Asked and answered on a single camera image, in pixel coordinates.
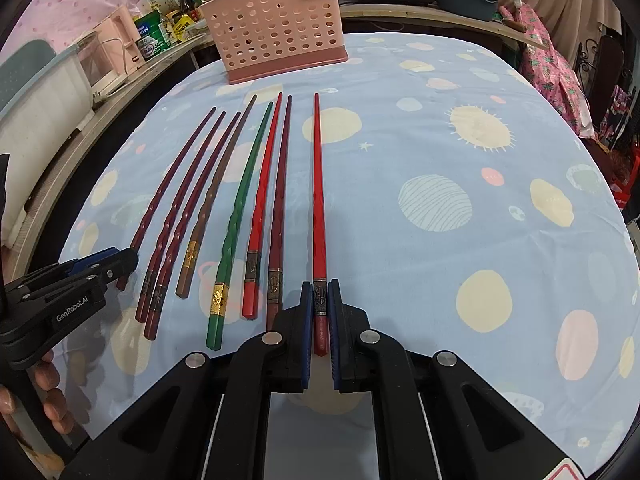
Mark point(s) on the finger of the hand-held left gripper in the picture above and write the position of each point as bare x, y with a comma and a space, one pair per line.
85, 264
120, 262

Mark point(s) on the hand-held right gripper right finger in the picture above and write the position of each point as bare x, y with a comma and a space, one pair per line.
336, 340

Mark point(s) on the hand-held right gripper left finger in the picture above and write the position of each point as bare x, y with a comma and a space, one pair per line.
306, 340

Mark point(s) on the maroon twisted chopstick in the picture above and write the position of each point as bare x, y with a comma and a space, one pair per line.
151, 208
159, 294
146, 282

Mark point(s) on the brown chopstick gold band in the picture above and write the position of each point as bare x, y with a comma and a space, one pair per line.
191, 252

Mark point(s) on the dark red chopstick bronze band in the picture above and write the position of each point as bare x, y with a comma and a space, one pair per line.
275, 260

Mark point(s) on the green chopstick gold band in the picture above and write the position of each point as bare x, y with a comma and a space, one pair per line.
218, 305

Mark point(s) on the pink perforated utensil basket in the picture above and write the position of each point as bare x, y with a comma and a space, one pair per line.
275, 35

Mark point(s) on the person's left hand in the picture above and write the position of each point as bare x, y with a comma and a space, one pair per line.
50, 385

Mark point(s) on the blue planet print tablecloth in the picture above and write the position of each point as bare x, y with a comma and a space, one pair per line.
425, 260

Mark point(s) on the grey wooden counter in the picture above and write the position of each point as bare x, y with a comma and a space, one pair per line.
85, 140

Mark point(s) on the white plastic storage bin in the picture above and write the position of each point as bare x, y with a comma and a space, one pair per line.
30, 130

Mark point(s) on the pink toaster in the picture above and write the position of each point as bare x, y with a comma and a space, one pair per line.
122, 35

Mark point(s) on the green and white tin can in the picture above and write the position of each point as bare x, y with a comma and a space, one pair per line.
152, 35

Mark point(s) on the yellow snack packet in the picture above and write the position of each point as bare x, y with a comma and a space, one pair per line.
182, 27

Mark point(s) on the pink dotted curtain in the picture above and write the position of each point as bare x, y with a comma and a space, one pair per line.
75, 0

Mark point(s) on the light wooden shelf board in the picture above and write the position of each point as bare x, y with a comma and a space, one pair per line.
430, 22

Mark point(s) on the pink floral cloth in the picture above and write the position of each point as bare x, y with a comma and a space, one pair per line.
555, 70

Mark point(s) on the blue rectangular basin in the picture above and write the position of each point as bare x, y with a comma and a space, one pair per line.
465, 2

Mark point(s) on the black metal rack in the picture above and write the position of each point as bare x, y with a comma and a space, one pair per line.
607, 70

